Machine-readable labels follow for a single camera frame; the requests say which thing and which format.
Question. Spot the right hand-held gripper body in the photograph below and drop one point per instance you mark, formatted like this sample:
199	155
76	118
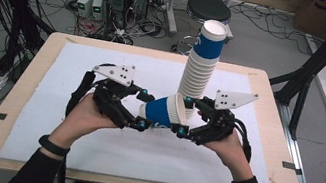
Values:
217	125

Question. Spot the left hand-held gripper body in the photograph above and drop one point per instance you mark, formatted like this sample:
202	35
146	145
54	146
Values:
111	102

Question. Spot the single blue paper cup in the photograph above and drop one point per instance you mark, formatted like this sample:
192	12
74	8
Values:
160	111

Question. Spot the stack of white paper cups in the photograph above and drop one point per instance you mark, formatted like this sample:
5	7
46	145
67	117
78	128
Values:
198	74

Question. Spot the person's left hand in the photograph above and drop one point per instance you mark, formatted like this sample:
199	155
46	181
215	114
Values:
84	121

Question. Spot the person's right hand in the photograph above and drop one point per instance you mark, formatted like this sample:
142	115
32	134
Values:
232	154

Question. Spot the white foam mat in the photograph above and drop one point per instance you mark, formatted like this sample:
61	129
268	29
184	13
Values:
139	155

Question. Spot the black wristband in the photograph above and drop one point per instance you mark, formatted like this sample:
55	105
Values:
53	145

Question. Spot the black round stool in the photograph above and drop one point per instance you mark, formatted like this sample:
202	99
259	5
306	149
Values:
206	7

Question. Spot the grey bench power supply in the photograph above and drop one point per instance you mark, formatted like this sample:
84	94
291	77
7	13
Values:
84	5
97	7

